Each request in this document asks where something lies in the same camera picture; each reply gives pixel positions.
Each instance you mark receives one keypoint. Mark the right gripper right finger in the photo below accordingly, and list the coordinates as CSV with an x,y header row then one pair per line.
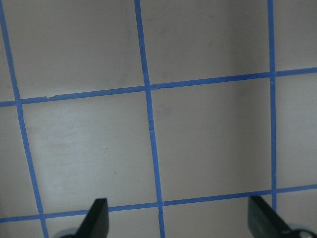
x,y
264,222

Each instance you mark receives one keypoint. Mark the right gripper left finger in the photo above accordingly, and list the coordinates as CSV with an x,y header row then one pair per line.
x,y
96,222

